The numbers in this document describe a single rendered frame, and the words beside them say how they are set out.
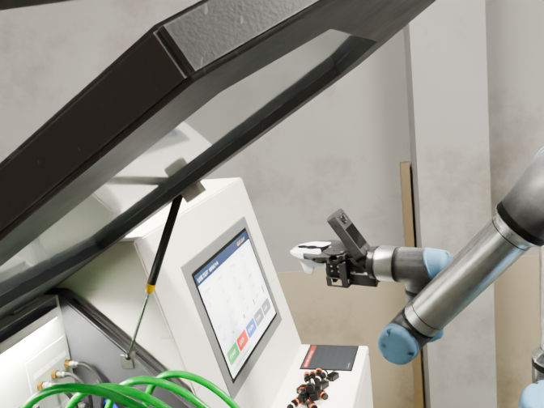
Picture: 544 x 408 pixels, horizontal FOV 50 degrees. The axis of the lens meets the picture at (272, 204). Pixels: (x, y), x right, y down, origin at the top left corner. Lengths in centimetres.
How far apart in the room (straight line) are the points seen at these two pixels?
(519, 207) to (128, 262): 76
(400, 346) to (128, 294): 57
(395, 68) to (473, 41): 37
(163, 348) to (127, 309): 11
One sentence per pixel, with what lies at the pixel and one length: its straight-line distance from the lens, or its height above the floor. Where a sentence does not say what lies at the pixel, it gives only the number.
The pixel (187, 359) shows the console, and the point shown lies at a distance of 133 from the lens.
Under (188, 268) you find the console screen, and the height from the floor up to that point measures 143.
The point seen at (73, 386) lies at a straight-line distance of 98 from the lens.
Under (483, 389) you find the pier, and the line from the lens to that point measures 301.
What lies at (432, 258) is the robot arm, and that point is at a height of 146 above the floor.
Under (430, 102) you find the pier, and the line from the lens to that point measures 258.
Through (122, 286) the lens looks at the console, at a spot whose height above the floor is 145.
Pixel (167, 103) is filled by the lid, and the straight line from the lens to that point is 36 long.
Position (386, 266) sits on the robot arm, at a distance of 125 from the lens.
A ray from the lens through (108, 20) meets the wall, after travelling 297.
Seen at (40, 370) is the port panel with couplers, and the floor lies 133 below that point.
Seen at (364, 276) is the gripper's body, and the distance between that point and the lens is 130.
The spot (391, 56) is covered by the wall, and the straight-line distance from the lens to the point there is 278.
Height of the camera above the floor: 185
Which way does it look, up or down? 12 degrees down
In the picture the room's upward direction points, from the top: 6 degrees counter-clockwise
